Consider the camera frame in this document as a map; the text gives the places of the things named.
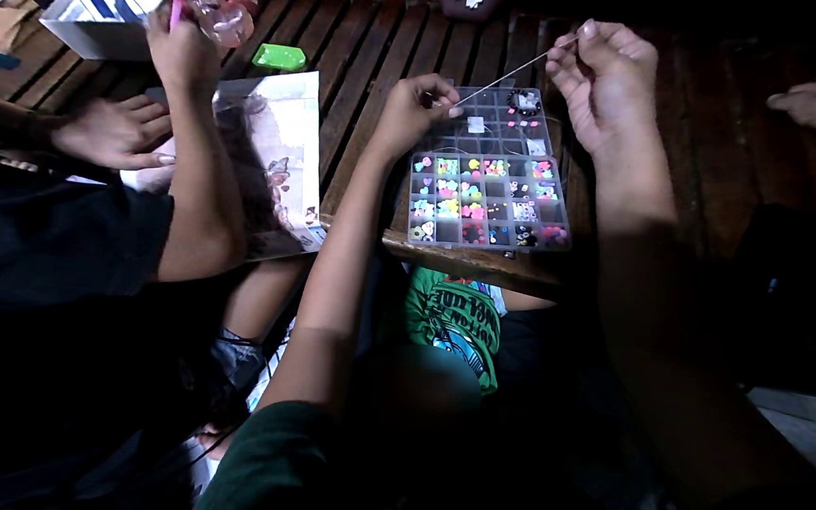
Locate person's left forearm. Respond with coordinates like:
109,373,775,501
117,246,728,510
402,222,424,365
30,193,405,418
255,145,398,419

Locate clear thin thread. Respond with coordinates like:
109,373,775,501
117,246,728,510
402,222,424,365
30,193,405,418
436,120,544,157

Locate white box with blue stripes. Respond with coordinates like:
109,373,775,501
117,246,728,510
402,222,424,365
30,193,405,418
38,0,168,62

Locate bright green plastic tray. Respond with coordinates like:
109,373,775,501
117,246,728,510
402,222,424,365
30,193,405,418
251,43,307,72

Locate person's legs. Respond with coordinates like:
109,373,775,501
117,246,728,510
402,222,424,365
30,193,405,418
496,285,558,313

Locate person's left hand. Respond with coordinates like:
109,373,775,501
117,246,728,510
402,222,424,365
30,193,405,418
370,73,464,167

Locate clear compartment bead organizer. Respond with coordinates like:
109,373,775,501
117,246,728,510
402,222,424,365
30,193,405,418
408,79,573,253

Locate picture canvas sheet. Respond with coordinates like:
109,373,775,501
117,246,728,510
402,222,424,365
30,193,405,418
121,71,327,263

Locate brown paper piece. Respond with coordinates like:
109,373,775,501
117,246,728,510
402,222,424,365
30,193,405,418
0,0,42,75

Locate thin beige cord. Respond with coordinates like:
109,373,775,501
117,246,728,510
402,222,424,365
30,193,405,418
456,34,580,107

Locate assorted colorful beads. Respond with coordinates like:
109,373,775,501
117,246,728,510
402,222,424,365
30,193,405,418
410,156,570,249

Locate clear pink plastic item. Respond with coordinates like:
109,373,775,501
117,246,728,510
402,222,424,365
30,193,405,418
192,0,259,49

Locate person's right forearm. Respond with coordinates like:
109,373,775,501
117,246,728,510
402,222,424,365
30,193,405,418
592,131,816,510

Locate person's right hand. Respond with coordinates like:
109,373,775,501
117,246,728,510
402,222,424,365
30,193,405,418
544,18,659,157

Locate dark reddish container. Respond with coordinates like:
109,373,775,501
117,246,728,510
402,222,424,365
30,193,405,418
441,0,502,21

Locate black bead bracelet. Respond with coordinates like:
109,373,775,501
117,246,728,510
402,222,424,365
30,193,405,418
506,88,543,118

